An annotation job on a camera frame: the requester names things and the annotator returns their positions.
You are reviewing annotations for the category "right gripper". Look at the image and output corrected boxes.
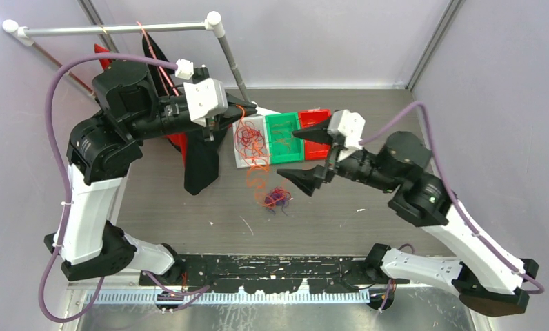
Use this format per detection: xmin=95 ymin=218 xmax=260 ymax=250
xmin=277 ymin=112 xmax=399 ymax=194

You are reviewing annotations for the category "red string cable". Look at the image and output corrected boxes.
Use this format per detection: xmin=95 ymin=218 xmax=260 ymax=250
xmin=236 ymin=125 xmax=266 ymax=159

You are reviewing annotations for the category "orange string cable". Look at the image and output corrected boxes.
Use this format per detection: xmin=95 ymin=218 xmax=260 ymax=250
xmin=234 ymin=103 xmax=305 ymax=206

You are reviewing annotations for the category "purple string cable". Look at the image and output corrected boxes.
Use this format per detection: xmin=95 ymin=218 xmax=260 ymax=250
xmin=263 ymin=188 xmax=294 ymax=217

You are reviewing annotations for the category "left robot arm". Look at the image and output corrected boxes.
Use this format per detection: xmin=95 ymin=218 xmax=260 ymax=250
xmin=45 ymin=57 xmax=257 ymax=285

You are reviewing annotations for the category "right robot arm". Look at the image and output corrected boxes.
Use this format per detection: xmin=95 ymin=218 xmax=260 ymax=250
xmin=279 ymin=121 xmax=539 ymax=317

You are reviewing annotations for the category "red plastic bin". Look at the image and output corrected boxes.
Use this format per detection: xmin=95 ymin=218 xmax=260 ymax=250
xmin=298 ymin=109 xmax=330 ymax=161

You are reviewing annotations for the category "green plastic bin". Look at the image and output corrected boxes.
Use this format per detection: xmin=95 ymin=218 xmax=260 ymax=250
xmin=265 ymin=112 xmax=305 ymax=164

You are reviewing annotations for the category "white plastic bin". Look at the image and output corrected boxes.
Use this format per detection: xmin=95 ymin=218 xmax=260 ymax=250
xmin=232 ymin=116 xmax=270 ymax=168

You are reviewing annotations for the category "black cloth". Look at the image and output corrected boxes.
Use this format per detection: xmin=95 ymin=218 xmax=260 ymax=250
xmin=141 ymin=34 xmax=237 ymax=197

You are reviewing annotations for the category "red cloth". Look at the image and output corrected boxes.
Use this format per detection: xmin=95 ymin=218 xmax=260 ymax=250
xmin=94 ymin=43 xmax=188 ymax=163

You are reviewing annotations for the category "pink hanger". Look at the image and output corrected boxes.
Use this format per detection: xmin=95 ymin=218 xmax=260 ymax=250
xmin=136 ymin=21 xmax=179 ymax=97

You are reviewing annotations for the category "metal clothes rack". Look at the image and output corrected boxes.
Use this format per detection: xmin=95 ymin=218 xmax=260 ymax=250
xmin=2 ymin=10 xmax=280 ymax=169

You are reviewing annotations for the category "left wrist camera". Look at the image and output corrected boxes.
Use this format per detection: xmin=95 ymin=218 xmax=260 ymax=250
xmin=174 ymin=59 xmax=228 ymax=128

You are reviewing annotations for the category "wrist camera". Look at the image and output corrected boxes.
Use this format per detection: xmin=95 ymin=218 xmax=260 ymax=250
xmin=174 ymin=59 xmax=228 ymax=128
xmin=327 ymin=109 xmax=366 ymax=161

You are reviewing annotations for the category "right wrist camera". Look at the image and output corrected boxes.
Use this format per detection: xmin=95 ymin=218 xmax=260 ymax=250
xmin=327 ymin=109 xmax=366 ymax=161

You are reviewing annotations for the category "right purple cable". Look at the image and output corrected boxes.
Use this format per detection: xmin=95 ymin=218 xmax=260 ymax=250
xmin=358 ymin=101 xmax=546 ymax=312

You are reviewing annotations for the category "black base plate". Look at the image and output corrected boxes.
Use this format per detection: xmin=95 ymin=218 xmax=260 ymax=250
xmin=139 ymin=254 xmax=388 ymax=294

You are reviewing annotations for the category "aluminium rail frame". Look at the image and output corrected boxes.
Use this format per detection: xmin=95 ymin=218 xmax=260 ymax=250
xmin=68 ymin=255 xmax=483 ymax=305

